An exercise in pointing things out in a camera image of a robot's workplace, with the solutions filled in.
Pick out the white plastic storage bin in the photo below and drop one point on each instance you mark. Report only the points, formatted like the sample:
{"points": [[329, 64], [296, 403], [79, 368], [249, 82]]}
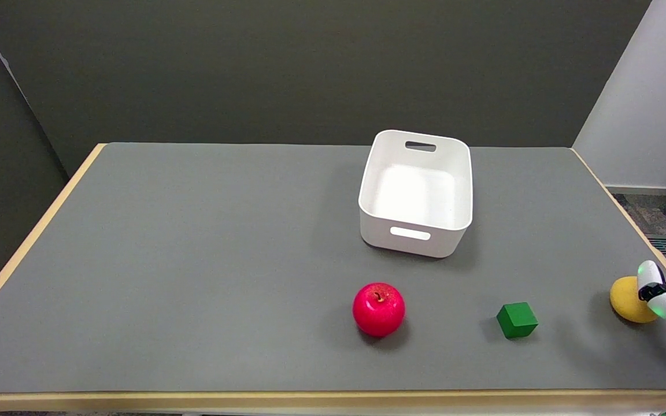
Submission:
{"points": [[415, 196]]}

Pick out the red apple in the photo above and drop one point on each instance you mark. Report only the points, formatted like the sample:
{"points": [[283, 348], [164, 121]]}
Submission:
{"points": [[378, 309]]}

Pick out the green cube block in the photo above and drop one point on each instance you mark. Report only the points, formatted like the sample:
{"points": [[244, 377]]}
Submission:
{"points": [[517, 319]]}

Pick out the yellow pear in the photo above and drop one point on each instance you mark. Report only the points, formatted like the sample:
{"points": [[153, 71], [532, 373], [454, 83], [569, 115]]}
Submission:
{"points": [[628, 300]]}

